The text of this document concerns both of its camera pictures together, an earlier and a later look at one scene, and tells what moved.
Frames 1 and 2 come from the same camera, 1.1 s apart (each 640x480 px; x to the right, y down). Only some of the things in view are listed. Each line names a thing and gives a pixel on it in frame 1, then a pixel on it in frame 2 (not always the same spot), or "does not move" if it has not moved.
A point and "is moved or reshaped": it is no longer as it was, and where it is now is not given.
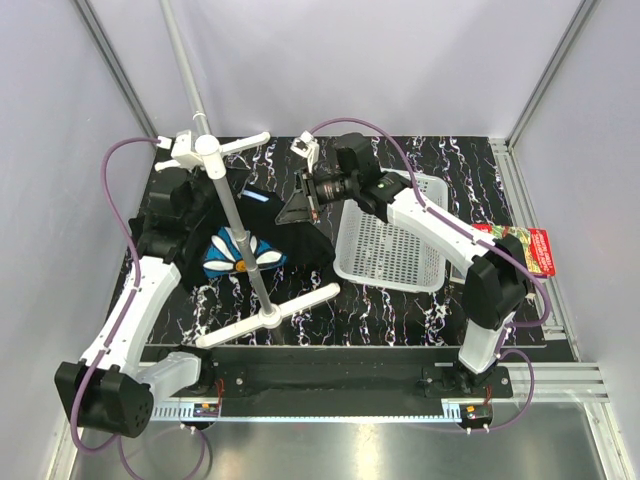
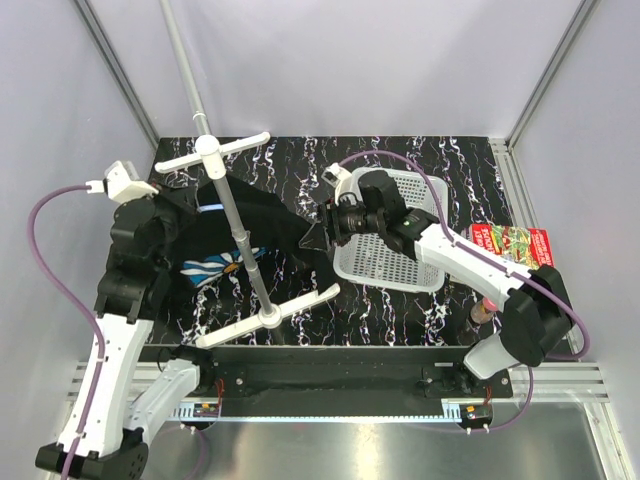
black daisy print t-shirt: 277,232 is moved or reshaped
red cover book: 538,254 does not move
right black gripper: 304,205 -> 316,238
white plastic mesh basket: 369,251 does not move
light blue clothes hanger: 254,195 is moved or reshaped
